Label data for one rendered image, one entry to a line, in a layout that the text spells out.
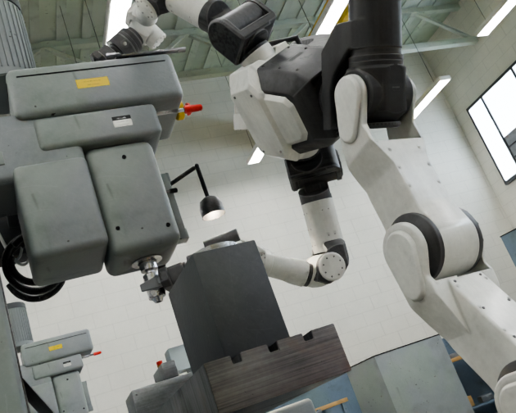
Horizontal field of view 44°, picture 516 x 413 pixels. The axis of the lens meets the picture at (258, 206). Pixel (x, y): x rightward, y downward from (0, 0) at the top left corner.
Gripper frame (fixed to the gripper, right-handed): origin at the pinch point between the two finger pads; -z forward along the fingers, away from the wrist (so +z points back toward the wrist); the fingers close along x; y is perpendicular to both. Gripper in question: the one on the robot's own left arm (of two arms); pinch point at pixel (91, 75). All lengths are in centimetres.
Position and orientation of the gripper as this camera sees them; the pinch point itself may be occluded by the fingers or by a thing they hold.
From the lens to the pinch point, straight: 203.5
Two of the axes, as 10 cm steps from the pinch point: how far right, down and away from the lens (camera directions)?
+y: -7.6, -6.1, 2.1
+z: 6.5, -7.0, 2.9
